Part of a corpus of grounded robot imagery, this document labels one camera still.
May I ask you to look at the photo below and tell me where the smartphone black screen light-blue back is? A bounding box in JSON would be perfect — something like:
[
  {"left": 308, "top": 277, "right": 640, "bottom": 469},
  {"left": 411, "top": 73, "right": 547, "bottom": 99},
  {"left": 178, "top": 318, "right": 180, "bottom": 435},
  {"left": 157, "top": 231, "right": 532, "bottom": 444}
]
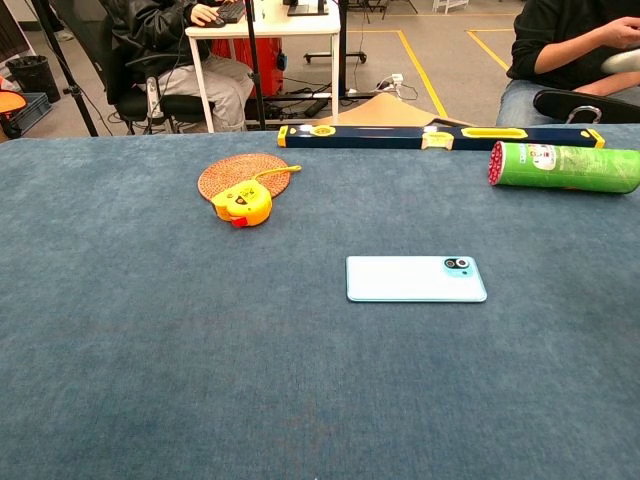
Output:
[{"left": 345, "top": 255, "right": 488, "bottom": 304}]

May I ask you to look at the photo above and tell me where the yellow tape measure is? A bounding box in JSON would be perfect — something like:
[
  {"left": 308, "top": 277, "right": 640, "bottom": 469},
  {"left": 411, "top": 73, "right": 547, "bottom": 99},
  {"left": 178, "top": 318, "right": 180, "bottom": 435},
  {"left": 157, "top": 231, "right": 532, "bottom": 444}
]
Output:
[{"left": 210, "top": 164, "right": 303, "bottom": 229}]

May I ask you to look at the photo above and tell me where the round woven rattan coaster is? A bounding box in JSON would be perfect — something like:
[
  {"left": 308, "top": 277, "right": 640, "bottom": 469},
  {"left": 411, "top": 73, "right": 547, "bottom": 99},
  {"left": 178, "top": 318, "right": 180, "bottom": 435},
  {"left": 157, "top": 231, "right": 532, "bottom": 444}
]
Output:
[{"left": 197, "top": 153, "right": 292, "bottom": 204}]

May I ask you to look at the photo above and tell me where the navy yellow spirit level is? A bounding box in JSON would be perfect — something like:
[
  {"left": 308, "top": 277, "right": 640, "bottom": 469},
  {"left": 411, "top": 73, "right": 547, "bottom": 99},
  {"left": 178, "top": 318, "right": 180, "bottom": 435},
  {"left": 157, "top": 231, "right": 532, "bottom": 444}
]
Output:
[{"left": 277, "top": 124, "right": 607, "bottom": 152}]

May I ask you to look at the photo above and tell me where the brown cardboard sheet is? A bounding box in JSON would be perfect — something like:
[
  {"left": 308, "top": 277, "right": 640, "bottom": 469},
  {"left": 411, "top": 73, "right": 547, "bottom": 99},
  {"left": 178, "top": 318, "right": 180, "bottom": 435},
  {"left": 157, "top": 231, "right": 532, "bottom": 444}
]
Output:
[{"left": 304, "top": 93, "right": 476, "bottom": 129}]

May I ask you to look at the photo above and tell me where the red box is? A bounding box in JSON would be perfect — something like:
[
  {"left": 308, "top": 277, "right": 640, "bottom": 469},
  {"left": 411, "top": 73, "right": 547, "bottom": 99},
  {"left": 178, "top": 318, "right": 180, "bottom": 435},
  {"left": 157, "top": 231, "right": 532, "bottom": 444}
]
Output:
[{"left": 210, "top": 37, "right": 285, "bottom": 99}]

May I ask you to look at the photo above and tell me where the black vertical pole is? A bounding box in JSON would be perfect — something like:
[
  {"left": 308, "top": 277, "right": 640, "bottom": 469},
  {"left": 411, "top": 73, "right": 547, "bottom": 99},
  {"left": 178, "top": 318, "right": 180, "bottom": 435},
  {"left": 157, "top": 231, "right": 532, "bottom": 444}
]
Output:
[{"left": 243, "top": 0, "right": 267, "bottom": 131}]

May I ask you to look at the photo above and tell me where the black rolling stand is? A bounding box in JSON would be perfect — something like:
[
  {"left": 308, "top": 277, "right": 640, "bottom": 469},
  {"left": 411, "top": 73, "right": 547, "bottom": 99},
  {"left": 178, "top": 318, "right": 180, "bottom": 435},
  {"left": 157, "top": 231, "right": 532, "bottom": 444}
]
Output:
[{"left": 303, "top": 0, "right": 369, "bottom": 65}]

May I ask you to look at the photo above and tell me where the white desk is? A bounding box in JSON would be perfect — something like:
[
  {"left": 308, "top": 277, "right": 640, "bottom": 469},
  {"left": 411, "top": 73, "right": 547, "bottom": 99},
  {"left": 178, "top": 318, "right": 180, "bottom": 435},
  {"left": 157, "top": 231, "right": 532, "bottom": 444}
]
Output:
[{"left": 184, "top": 0, "right": 342, "bottom": 134}]

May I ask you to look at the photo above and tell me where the black office chair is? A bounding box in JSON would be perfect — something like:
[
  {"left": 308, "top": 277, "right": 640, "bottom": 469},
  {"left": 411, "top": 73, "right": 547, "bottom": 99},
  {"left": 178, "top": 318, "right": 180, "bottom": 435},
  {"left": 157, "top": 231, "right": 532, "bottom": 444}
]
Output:
[{"left": 102, "top": 49, "right": 216, "bottom": 136}]

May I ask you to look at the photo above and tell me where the monitor base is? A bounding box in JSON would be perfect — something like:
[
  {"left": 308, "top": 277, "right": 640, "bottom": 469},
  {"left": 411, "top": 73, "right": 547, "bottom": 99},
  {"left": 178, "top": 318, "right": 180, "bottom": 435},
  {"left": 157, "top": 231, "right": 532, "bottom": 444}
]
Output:
[{"left": 287, "top": 0, "right": 330, "bottom": 17}]

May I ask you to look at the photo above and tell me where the black keyboard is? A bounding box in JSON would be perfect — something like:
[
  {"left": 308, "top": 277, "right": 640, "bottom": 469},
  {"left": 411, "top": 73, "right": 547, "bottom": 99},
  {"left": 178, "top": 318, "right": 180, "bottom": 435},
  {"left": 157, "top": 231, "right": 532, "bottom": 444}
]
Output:
[{"left": 215, "top": 0, "right": 247, "bottom": 25}]

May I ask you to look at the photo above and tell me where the green chip can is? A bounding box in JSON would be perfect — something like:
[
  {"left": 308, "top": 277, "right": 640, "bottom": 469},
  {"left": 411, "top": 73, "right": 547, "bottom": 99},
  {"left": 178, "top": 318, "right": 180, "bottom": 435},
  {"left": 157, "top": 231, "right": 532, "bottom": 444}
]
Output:
[{"left": 488, "top": 140, "right": 640, "bottom": 195}]

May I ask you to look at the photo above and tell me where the seated person black jacket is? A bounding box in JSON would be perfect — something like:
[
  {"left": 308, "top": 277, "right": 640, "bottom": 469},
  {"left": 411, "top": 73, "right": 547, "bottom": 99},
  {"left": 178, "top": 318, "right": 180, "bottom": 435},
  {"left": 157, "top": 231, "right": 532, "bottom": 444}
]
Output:
[{"left": 99, "top": 0, "right": 256, "bottom": 134}]

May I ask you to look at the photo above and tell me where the black tripod stand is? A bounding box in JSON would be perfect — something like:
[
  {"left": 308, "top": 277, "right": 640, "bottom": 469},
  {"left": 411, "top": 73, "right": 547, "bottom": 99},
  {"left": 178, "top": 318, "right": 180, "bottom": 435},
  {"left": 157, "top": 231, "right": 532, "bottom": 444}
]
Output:
[{"left": 29, "top": 0, "right": 101, "bottom": 138}]

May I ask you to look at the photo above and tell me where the silver carabiner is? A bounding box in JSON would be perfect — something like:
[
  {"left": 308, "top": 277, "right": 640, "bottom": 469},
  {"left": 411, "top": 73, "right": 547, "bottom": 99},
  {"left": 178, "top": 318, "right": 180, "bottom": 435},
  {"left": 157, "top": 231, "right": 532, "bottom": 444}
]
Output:
[{"left": 567, "top": 105, "right": 604, "bottom": 125}]

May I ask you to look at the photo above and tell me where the seated person black sweater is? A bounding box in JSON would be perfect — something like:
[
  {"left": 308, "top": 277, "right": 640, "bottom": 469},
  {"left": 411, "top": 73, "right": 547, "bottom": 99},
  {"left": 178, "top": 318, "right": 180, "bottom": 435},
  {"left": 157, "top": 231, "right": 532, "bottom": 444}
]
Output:
[{"left": 495, "top": 0, "right": 640, "bottom": 127}]

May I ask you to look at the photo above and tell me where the grey plastic crate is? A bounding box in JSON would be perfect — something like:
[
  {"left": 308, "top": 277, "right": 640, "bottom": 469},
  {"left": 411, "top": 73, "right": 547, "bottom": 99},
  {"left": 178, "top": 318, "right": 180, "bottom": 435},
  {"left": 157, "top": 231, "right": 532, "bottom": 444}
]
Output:
[{"left": 9, "top": 92, "right": 54, "bottom": 134}]

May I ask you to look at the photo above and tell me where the black trash bin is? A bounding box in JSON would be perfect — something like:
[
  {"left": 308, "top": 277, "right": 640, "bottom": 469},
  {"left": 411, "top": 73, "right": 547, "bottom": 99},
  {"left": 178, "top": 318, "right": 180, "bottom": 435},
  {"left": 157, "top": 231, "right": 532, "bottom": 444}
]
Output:
[{"left": 5, "top": 54, "right": 61, "bottom": 104}]

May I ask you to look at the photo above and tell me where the orange round object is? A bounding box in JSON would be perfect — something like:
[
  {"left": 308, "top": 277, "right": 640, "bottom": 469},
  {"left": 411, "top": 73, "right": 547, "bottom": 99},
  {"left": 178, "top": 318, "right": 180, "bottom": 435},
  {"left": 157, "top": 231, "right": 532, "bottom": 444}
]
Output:
[{"left": 0, "top": 89, "right": 29, "bottom": 121}]

